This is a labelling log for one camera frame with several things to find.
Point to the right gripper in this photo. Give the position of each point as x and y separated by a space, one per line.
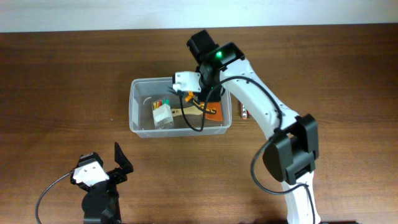
214 95

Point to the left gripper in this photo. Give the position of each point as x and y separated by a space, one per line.
118 174

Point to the orange black long-nose pliers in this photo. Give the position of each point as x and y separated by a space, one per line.
190 98

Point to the wooden handled orange scraper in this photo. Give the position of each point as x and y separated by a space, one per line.
193 110

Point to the socket bit rail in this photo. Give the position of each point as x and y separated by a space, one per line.
243 111

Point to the screwdriver bit set case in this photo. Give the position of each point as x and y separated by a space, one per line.
162 114

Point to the clear plastic container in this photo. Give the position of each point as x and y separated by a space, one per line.
145 91

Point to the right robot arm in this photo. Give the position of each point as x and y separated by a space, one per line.
285 165

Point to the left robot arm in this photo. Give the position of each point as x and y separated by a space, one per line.
100 205

